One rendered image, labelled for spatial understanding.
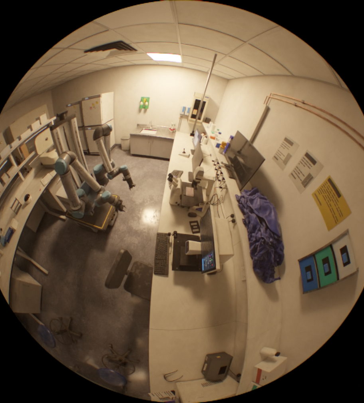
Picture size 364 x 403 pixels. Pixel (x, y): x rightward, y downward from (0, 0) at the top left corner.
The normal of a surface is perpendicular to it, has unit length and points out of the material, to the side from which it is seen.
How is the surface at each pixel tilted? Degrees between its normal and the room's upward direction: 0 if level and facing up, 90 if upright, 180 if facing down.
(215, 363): 45
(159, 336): 0
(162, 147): 90
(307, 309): 90
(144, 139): 90
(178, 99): 90
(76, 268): 0
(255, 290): 0
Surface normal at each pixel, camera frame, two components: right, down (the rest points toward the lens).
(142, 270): 0.20, -0.61
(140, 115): -0.03, 0.78
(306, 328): -0.98, -0.15
